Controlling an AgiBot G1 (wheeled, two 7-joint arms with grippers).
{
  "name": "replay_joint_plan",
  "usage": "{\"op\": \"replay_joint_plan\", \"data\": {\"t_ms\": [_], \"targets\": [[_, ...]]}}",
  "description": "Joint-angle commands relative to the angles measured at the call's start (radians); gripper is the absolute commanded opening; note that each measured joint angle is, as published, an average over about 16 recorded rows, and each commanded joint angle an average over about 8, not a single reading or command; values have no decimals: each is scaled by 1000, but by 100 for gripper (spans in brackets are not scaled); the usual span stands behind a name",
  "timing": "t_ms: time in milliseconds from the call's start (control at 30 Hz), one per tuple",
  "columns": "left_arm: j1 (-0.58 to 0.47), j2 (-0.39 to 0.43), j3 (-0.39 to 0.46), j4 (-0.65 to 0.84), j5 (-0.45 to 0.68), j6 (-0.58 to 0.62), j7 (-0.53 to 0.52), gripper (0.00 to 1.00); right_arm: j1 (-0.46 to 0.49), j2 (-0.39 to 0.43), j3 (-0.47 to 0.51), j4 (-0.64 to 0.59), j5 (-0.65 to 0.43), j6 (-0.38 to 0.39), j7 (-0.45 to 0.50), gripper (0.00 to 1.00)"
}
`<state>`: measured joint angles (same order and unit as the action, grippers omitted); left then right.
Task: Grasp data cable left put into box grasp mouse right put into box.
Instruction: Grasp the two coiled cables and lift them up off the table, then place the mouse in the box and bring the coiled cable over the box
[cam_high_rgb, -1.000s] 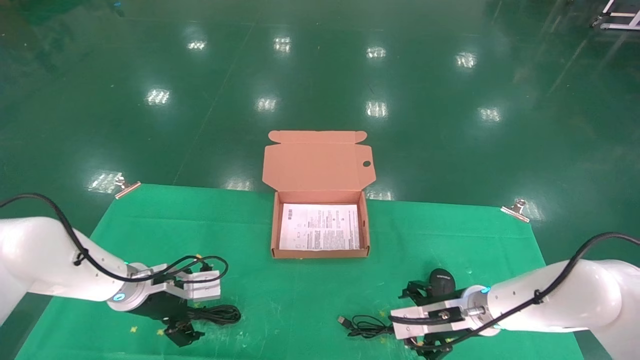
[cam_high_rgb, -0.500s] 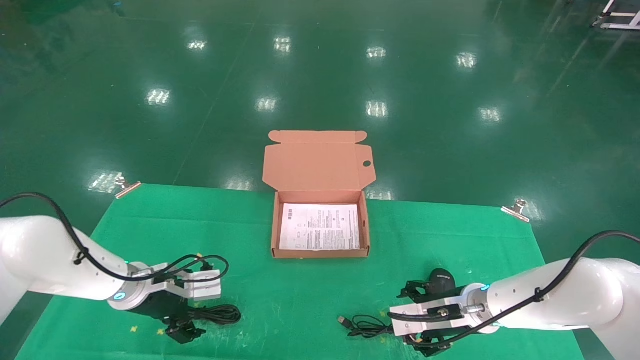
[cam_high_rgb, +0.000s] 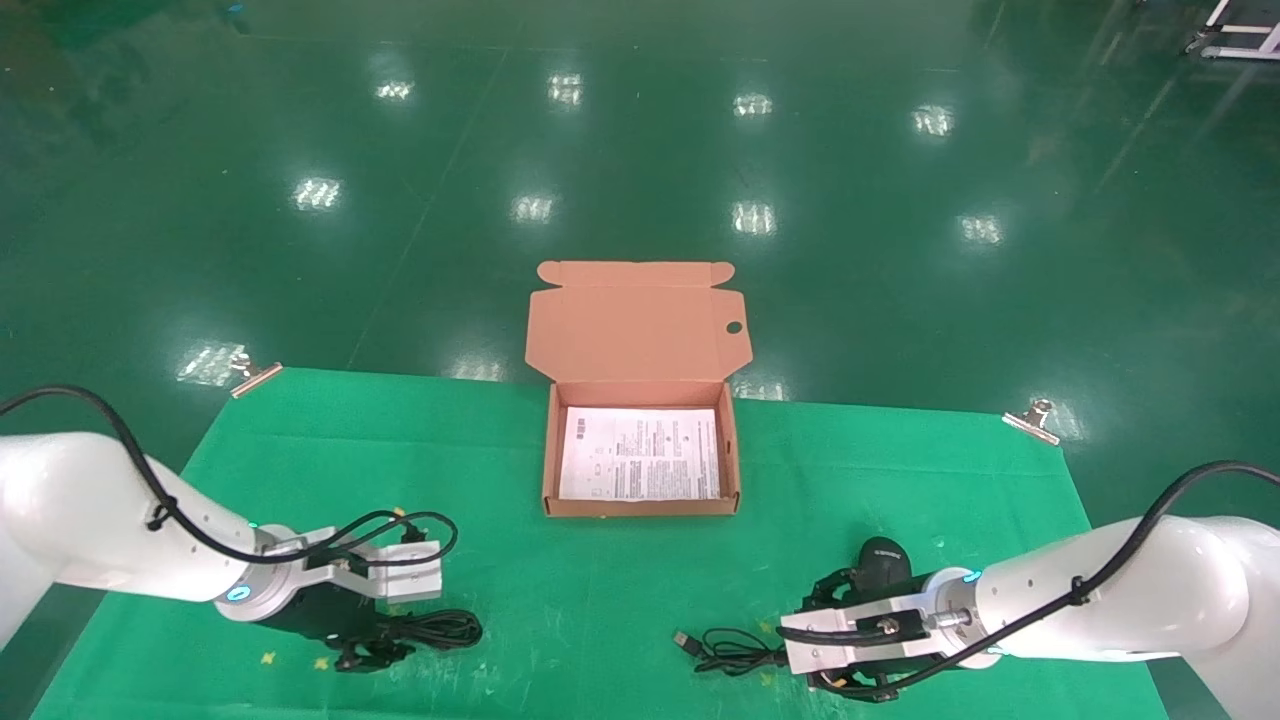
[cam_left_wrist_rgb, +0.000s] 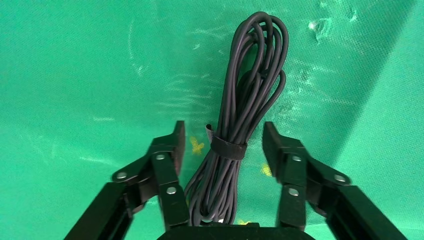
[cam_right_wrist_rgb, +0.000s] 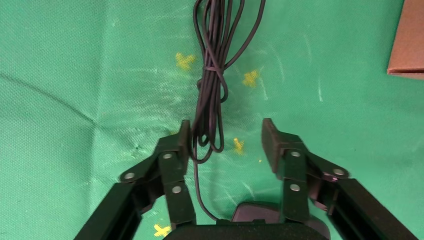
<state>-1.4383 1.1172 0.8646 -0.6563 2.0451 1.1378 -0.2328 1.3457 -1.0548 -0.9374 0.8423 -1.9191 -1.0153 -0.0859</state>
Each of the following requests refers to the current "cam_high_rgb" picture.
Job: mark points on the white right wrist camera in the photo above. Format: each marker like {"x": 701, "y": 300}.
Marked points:
{"x": 830, "y": 640}

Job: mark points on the white metal table frame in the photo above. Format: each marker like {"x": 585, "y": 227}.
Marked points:
{"x": 1240, "y": 50}

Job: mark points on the white printed instruction sheet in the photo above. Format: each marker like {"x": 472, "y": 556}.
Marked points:
{"x": 640, "y": 455}

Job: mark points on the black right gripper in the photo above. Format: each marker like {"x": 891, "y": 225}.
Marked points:
{"x": 920, "y": 590}

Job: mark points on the metal binder clip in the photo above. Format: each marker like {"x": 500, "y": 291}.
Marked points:
{"x": 1030, "y": 424}
{"x": 258, "y": 379}

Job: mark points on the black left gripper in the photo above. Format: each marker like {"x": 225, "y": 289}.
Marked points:
{"x": 320, "y": 612}

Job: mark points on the open brown cardboard box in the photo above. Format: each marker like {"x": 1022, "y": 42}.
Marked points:
{"x": 630, "y": 320}

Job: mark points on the green table cloth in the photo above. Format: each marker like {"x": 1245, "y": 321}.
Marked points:
{"x": 600, "y": 600}

